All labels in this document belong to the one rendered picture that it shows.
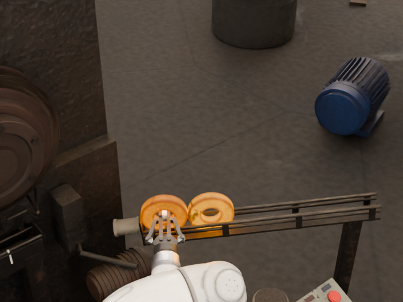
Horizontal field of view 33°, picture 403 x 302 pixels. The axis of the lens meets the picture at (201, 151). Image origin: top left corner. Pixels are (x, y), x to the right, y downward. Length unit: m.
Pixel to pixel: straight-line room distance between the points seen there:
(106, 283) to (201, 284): 0.95
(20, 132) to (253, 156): 1.99
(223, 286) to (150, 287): 0.15
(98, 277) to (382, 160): 1.92
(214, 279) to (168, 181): 2.11
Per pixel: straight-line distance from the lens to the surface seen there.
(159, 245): 2.15
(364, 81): 3.83
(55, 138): 2.10
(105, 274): 2.39
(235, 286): 1.46
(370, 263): 3.23
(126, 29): 4.90
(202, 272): 1.48
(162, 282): 1.46
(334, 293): 2.26
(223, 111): 4.03
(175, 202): 2.25
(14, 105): 1.93
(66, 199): 2.28
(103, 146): 2.36
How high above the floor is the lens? 2.31
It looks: 38 degrees down
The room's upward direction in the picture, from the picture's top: 1 degrees clockwise
